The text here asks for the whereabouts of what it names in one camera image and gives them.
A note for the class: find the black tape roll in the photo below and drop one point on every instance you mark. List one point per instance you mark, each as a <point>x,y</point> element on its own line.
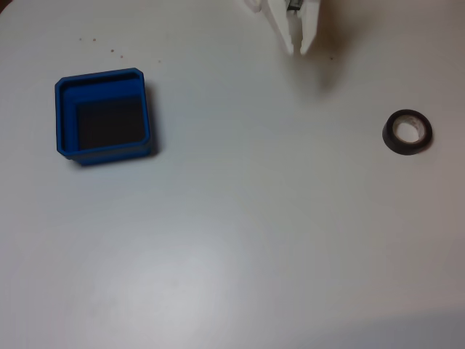
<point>388,140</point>

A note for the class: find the blue plastic box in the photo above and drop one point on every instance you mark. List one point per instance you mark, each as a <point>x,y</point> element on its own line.
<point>109,154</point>

